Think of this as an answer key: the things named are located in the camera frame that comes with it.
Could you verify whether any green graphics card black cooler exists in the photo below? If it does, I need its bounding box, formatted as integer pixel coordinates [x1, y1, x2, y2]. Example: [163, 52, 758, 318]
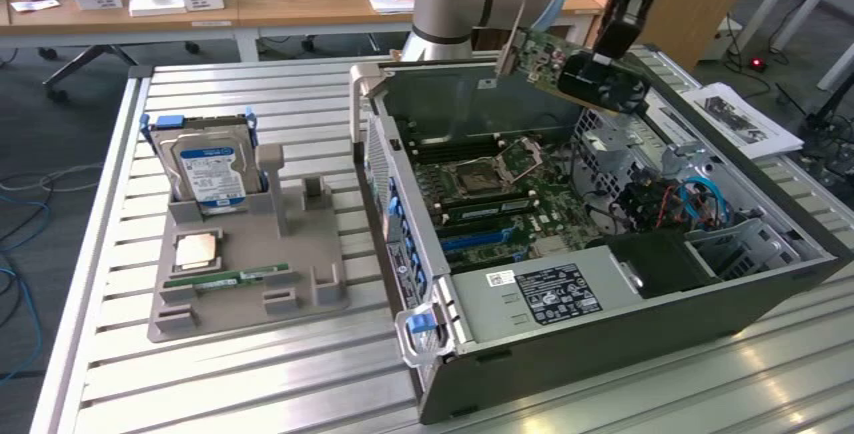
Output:
[494, 27, 654, 116]

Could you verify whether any wooden cabinet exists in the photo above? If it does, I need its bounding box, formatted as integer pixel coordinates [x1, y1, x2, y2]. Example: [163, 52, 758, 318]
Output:
[553, 0, 769, 70]

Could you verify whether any perforated metal disk bay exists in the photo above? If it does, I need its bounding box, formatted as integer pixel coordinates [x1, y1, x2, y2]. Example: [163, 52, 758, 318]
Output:
[571, 108, 673, 183]

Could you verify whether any printed paper stack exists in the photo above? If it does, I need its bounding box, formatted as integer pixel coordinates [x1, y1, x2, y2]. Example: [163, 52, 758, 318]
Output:
[657, 81, 808, 161]

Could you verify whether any silver socket cover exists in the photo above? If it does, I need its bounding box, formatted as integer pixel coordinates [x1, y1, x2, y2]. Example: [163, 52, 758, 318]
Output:
[494, 134, 554, 186]

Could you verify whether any green motherboard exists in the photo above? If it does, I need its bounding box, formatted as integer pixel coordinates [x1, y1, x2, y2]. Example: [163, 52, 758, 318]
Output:
[393, 118, 615, 275]

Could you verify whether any black tripod stand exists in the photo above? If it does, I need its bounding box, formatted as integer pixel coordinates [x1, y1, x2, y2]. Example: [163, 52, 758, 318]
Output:
[777, 28, 854, 175]

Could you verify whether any CPU socket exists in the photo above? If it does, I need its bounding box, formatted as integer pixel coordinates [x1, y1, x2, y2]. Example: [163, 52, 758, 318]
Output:
[447, 157, 517, 201]

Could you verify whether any installed green RAM stick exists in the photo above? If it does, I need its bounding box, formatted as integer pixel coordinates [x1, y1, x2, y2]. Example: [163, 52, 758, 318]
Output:
[441, 197, 539, 224]

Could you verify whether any silver chipset heatsink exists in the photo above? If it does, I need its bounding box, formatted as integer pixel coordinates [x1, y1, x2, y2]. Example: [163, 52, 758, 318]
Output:
[533, 236, 577, 258]

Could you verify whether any long black expansion slot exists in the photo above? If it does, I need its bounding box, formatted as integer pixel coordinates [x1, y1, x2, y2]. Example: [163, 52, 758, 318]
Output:
[437, 217, 502, 236]

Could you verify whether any black fan shroud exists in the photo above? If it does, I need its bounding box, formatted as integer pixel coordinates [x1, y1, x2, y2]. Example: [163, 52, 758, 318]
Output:
[607, 230, 726, 301]

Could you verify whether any blue expansion slot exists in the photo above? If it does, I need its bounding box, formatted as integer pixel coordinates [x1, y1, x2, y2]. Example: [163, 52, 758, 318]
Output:
[439, 230, 510, 255]

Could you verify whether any open metal disk bay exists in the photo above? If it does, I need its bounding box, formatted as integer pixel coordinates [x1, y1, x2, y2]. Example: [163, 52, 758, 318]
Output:
[685, 217, 802, 283]

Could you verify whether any grey power supply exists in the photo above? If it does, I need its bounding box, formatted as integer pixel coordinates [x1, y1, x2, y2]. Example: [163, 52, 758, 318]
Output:
[447, 245, 646, 346]

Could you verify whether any dark grey PC case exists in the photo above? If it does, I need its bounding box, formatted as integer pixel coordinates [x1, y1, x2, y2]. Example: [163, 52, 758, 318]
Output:
[349, 51, 854, 426]

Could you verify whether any hard disk with blue rails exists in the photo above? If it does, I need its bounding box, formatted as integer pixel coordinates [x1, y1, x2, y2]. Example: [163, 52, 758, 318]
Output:
[139, 107, 260, 215]

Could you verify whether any loose green RAM stick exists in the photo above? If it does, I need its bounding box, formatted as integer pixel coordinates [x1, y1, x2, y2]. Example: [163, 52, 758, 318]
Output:
[163, 266, 294, 289]

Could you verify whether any copper-topped CPU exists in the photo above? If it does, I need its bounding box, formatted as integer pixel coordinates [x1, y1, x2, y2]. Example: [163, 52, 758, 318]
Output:
[174, 233, 222, 271]

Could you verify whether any wooden desk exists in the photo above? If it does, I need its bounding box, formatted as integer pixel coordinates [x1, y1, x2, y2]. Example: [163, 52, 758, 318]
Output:
[0, 0, 606, 63]

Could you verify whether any grey parts rack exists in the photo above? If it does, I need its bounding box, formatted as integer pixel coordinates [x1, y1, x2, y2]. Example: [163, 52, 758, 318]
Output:
[146, 143, 354, 344]

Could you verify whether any black desk leg with casters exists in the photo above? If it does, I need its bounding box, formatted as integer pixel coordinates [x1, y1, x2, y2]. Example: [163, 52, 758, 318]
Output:
[40, 43, 202, 103]

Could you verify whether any red data wire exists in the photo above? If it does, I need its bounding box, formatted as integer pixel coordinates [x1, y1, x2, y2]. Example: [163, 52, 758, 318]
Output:
[657, 184, 677, 229]

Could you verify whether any blue data wire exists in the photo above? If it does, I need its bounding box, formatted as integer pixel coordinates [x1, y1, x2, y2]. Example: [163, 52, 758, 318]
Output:
[678, 175, 737, 229]

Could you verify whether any white floor cable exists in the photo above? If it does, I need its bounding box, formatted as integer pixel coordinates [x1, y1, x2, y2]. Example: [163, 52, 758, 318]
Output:
[0, 161, 102, 194]

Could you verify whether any blue floor cable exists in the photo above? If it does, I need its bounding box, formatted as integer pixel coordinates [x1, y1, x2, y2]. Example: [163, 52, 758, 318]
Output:
[0, 193, 54, 385]

